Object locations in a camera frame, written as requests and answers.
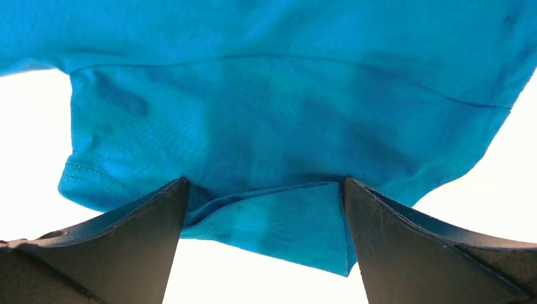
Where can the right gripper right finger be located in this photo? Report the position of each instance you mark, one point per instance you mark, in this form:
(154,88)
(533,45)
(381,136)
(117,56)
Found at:
(406,256)

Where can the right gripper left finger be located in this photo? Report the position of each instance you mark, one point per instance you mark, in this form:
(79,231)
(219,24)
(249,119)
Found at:
(124,255)

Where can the blue t-shirt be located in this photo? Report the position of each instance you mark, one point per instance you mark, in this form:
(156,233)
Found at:
(266,106)

